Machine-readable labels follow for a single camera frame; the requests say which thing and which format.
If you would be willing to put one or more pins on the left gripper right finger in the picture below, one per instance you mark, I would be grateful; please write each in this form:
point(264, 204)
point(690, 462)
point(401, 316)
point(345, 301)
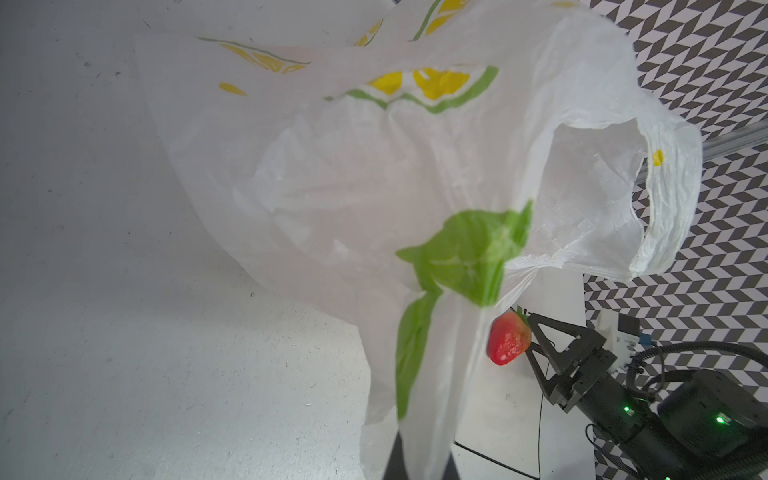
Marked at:
point(451, 470)

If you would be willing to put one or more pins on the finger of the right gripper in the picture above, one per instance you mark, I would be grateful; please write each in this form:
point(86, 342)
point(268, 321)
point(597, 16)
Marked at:
point(546, 384)
point(565, 345)

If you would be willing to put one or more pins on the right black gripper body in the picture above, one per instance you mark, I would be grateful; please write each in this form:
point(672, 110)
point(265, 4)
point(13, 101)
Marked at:
point(581, 381)

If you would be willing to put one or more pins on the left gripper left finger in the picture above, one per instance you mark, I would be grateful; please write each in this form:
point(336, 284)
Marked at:
point(395, 469)

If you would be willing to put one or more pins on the red fake strawberry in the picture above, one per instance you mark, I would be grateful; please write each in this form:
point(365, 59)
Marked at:
point(510, 336)

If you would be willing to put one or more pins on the white plastic bag lemon print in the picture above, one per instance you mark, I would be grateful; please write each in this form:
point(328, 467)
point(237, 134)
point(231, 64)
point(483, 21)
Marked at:
point(414, 183)

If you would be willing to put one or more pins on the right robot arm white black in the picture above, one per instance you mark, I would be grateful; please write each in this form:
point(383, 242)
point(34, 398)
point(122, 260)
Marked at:
point(682, 424)

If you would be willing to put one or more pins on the white mat black border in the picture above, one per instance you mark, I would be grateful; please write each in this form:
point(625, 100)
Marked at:
point(508, 430)

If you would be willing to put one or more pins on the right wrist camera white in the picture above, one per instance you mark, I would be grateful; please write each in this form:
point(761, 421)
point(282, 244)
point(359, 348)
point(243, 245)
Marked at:
point(622, 333)

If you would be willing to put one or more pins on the right aluminium corner post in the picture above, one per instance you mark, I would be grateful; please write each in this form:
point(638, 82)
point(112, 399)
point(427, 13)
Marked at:
point(722, 145)

